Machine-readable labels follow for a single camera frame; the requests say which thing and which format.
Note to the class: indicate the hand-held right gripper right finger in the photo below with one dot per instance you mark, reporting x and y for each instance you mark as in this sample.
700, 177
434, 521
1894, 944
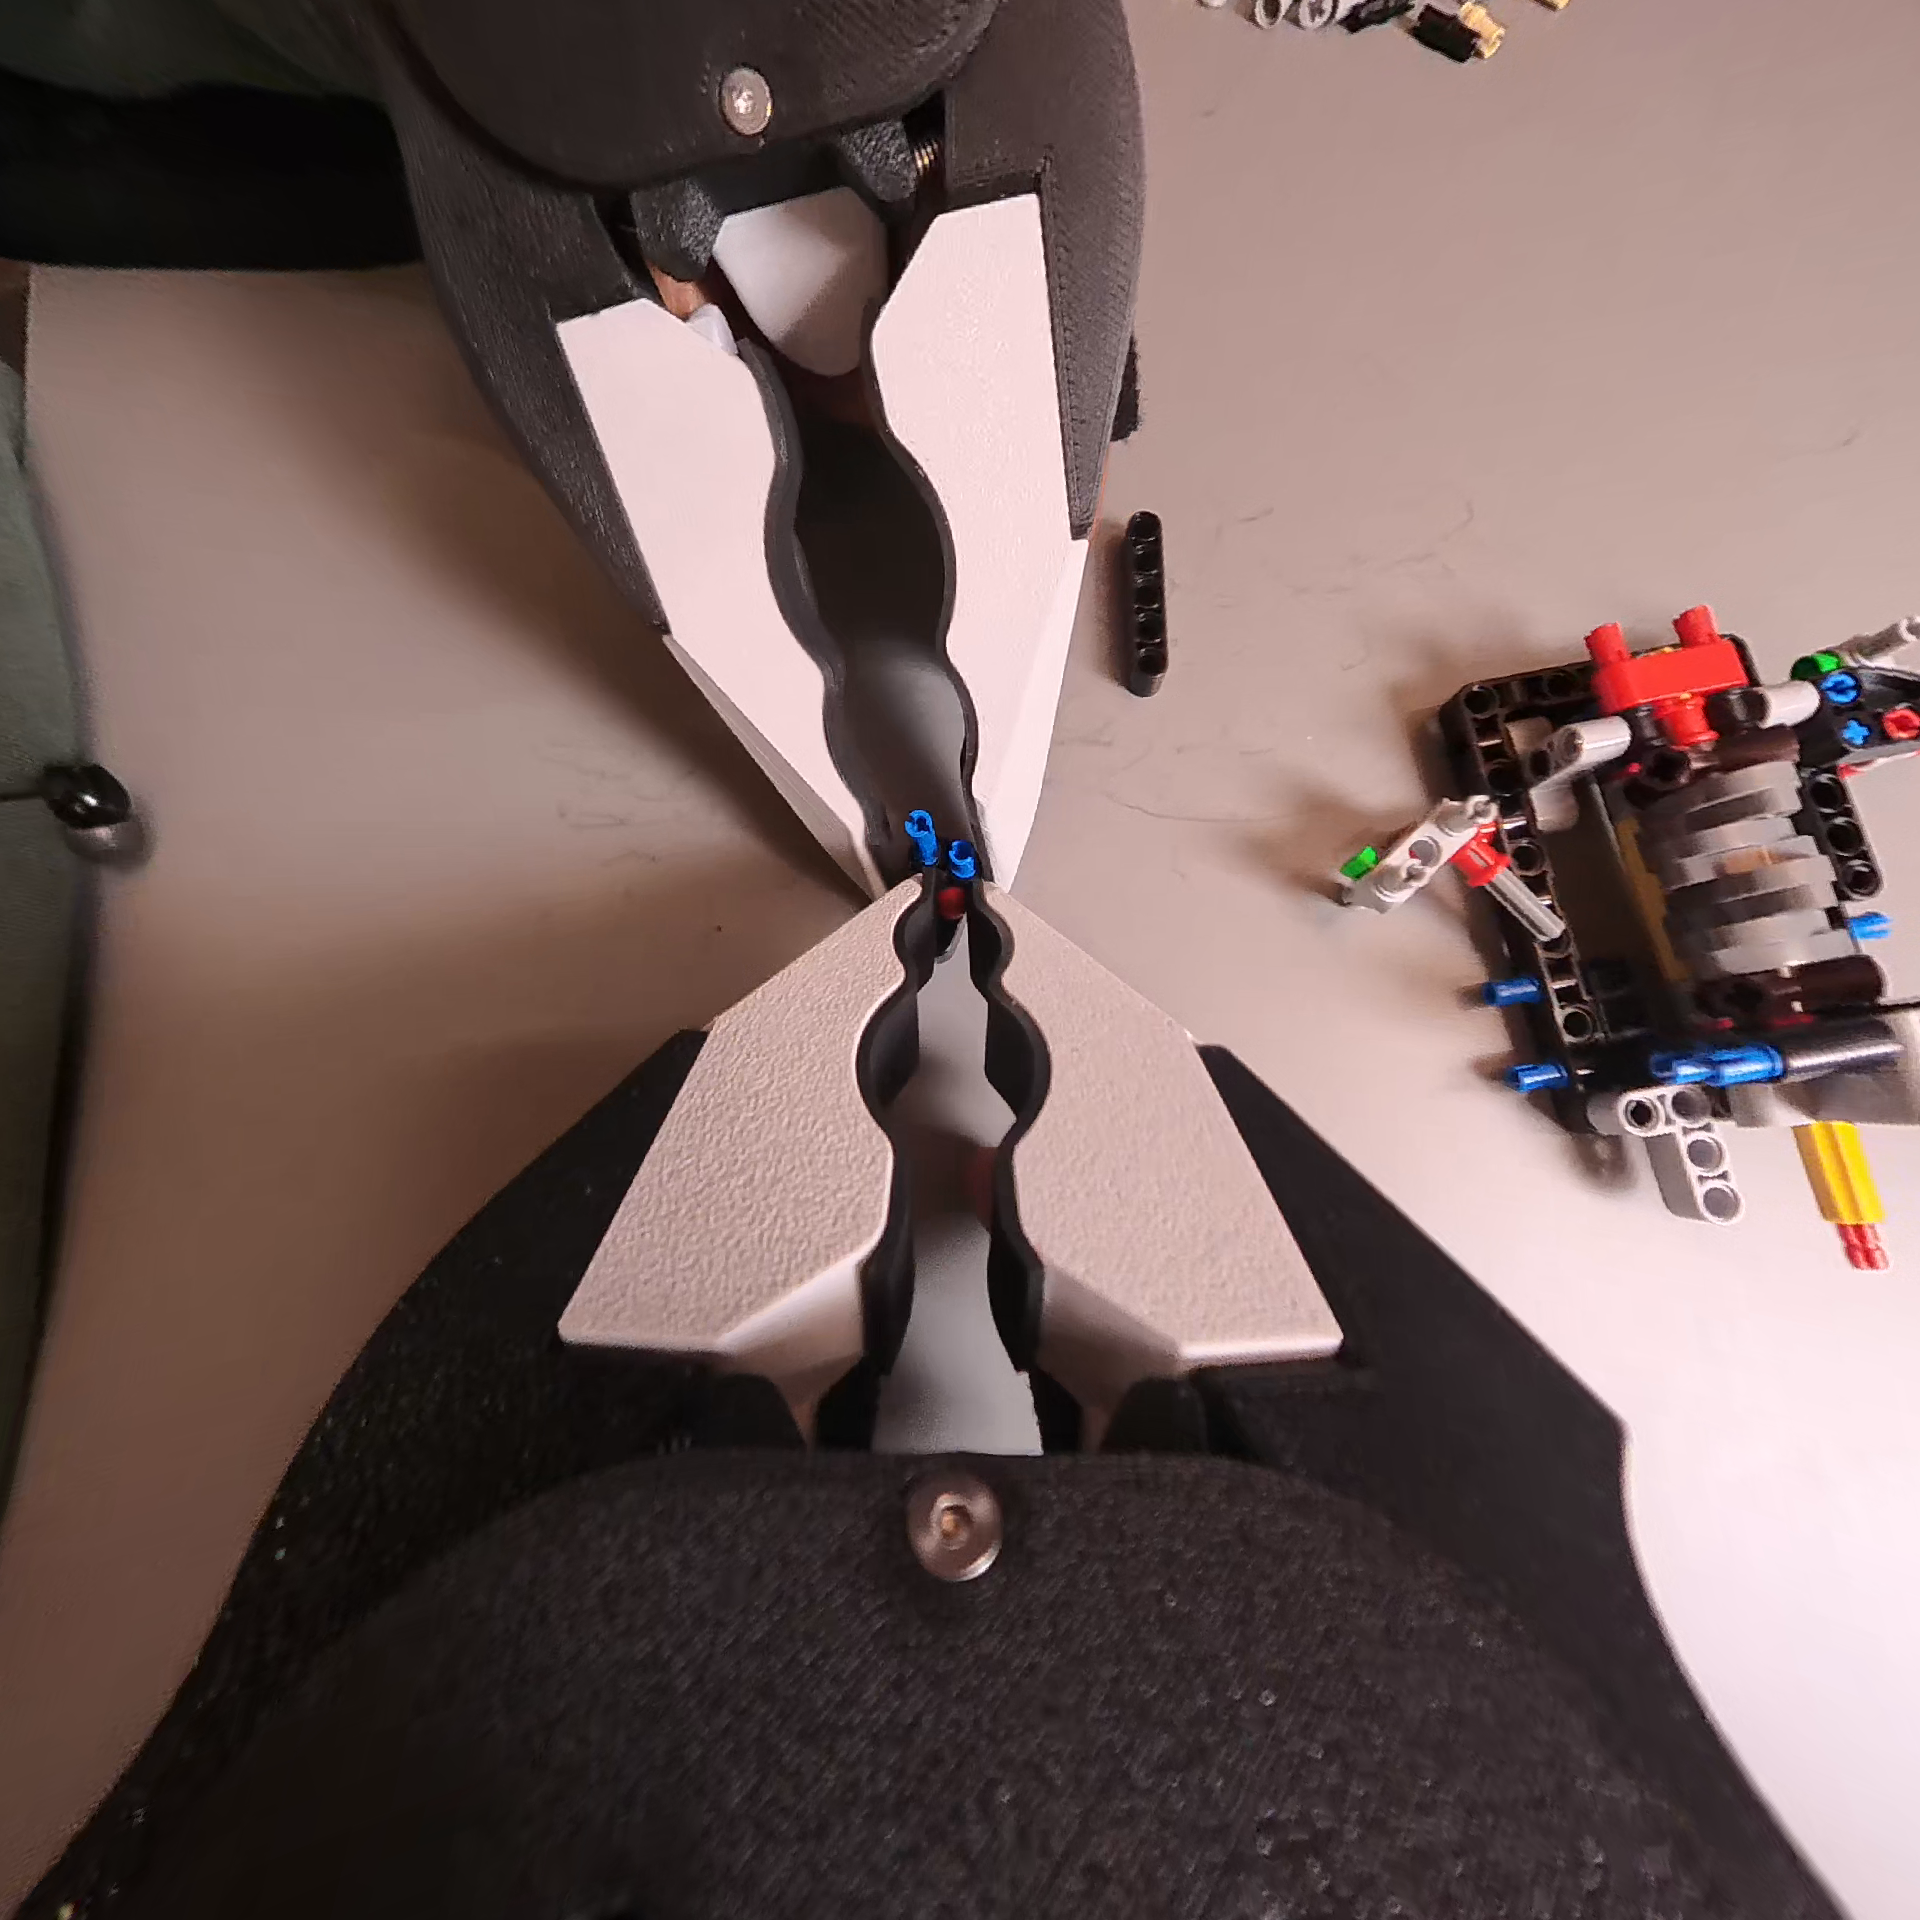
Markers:
1153, 1186

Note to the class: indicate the lego chassis assembly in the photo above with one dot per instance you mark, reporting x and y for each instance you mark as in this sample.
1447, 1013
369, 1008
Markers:
1725, 869

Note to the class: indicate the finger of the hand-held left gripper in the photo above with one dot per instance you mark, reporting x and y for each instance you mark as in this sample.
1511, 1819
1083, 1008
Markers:
997, 418
673, 466

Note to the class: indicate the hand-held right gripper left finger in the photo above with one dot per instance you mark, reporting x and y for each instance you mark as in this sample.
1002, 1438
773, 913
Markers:
737, 1186

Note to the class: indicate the person's left forearm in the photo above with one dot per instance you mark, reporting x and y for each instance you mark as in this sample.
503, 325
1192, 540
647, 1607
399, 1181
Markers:
181, 38

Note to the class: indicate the person's left hand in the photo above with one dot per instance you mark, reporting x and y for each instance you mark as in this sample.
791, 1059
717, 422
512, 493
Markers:
1098, 481

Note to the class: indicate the dark grey triangular lego liftarm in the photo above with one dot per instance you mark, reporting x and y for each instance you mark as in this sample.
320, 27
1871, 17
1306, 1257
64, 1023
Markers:
942, 873

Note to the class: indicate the pile of small lego pieces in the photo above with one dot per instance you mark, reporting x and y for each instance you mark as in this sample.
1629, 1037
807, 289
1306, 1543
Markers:
1447, 27

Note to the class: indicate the person's right hand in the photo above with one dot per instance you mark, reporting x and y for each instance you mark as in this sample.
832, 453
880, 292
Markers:
985, 1176

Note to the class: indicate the black five-hole lego beam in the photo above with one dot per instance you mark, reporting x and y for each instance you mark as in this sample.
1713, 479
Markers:
1144, 600

